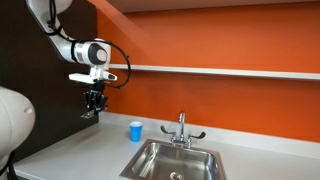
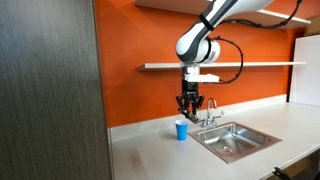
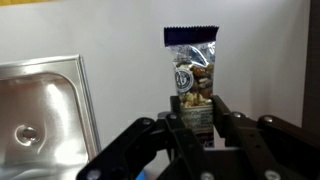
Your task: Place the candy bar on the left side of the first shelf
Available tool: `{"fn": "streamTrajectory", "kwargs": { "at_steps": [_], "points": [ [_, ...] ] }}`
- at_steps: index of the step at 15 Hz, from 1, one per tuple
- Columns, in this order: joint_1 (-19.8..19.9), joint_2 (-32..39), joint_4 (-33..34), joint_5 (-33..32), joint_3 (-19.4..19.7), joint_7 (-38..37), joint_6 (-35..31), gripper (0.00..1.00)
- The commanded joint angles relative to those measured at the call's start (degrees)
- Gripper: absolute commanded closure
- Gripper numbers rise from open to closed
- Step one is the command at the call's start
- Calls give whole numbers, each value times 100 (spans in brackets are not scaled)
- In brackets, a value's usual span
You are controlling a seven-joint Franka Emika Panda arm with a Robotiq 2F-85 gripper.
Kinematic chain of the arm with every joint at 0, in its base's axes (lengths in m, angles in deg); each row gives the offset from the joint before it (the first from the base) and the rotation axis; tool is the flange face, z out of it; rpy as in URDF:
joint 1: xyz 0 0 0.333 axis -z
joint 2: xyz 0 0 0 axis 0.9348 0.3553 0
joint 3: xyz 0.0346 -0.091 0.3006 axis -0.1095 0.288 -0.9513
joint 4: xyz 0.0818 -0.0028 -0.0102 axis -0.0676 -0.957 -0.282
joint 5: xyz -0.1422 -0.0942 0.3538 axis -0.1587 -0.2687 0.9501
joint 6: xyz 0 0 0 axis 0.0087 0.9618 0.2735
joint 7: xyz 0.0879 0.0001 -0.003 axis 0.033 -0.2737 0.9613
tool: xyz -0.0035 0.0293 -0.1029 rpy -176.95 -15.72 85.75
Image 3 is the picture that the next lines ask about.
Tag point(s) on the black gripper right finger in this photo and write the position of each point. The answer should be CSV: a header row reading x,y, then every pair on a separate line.
x,y
266,146

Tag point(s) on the stainless steel sink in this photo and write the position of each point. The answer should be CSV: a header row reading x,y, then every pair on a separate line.
x,y
40,120

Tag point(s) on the dark wood cabinet panel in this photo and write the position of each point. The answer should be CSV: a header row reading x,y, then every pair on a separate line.
x,y
312,63

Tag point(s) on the blue plastic cup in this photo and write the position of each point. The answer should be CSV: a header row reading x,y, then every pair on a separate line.
x,y
144,175

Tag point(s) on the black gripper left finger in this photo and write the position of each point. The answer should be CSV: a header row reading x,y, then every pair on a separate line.
x,y
133,146

